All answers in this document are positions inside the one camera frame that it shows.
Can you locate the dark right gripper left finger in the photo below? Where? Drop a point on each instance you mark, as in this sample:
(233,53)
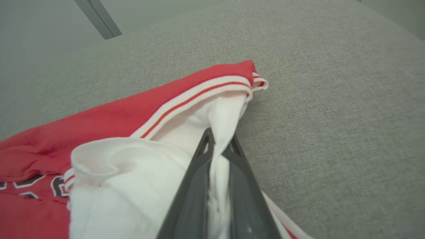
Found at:
(191,199)

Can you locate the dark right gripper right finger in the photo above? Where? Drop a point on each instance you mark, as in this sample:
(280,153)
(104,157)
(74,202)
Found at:
(247,205)

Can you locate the red and white jersey shirt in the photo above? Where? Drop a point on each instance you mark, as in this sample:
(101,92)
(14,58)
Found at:
(116,126)

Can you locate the grey fabric sofa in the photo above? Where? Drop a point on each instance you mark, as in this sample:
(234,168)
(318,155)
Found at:
(332,116)

